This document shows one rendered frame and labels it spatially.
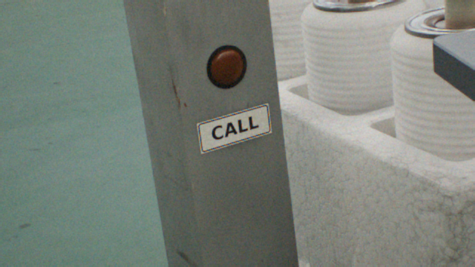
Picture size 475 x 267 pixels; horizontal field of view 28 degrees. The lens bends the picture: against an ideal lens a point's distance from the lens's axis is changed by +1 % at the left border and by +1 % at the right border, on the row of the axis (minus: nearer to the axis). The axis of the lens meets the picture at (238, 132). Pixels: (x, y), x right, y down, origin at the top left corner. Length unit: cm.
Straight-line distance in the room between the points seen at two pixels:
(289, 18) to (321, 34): 9
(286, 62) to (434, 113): 22
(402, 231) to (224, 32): 18
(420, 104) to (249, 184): 13
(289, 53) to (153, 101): 24
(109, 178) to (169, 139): 54
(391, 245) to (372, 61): 14
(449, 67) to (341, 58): 29
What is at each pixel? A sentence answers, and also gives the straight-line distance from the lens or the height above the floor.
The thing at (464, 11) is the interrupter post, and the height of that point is 26.
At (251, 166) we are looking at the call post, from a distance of 59.
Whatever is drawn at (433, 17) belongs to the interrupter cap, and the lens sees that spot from 66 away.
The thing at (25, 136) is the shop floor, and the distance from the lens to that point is 133.
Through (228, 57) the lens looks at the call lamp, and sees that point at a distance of 56.
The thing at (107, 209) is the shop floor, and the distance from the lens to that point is 104.
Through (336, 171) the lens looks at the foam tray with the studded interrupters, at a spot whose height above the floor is 15.
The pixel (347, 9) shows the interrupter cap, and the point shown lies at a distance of 71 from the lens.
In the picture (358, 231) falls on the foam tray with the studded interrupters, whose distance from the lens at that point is 68.
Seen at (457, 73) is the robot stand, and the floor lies 29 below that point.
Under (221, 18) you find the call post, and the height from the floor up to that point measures 29.
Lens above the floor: 42
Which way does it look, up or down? 20 degrees down
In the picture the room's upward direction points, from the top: 8 degrees counter-clockwise
